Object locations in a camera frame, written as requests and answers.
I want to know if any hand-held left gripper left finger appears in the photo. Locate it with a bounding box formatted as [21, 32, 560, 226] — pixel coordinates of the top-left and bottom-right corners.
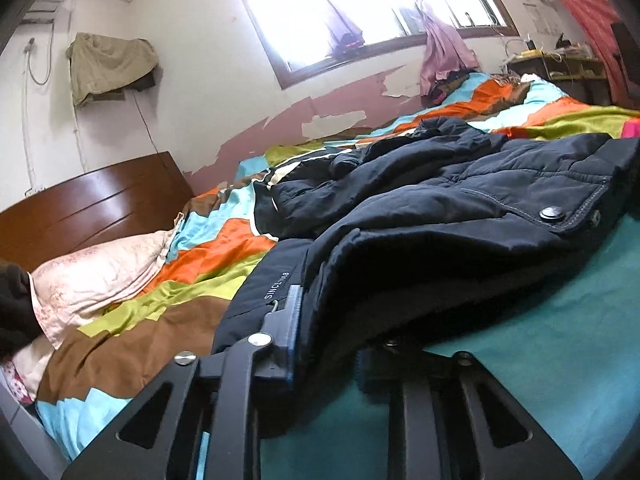
[62, 285, 306, 480]

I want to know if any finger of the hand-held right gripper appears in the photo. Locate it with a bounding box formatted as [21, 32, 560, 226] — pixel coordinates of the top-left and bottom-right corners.
[596, 136, 640, 224]

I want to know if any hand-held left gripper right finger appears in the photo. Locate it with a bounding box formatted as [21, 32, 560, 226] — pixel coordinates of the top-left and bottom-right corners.
[357, 339, 584, 480]

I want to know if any dark navy padded jacket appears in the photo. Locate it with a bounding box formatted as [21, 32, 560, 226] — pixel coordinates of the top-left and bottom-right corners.
[212, 116, 640, 441]

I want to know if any dark clothes heap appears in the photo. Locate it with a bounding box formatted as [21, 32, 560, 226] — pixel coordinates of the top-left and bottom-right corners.
[431, 70, 474, 107]

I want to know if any pile of dark clothes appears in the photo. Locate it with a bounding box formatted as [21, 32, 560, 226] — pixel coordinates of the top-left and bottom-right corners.
[0, 259, 44, 358]

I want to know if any cluttered wooden desk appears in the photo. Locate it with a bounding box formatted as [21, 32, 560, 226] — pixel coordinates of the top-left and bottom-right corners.
[502, 42, 613, 107]

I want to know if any colourful patchwork duvet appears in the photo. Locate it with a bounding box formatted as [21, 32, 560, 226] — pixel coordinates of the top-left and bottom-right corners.
[35, 72, 640, 480]

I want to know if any red hanging cloth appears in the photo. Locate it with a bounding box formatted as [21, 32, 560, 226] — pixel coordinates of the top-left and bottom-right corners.
[554, 0, 636, 108]

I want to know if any pale floral pillow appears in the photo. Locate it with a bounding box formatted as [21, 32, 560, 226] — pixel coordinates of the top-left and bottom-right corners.
[10, 212, 186, 376]

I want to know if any pink curtain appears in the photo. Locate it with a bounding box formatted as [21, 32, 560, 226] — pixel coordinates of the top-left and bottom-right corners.
[419, 0, 481, 97]

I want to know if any brown wooden headboard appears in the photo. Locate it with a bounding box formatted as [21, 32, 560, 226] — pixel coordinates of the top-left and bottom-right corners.
[0, 151, 196, 273]

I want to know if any hanging dark garment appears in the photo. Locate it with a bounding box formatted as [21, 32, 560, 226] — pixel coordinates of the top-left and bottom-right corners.
[327, 0, 364, 52]

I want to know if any wooden framed window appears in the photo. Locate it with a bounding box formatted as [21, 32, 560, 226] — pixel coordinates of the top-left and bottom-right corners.
[222, 0, 518, 91]

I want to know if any khaki cloth cover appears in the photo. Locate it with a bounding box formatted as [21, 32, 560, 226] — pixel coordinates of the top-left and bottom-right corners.
[66, 32, 161, 108]

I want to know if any black wall cable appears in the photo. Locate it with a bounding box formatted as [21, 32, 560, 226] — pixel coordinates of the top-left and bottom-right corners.
[131, 91, 169, 157]

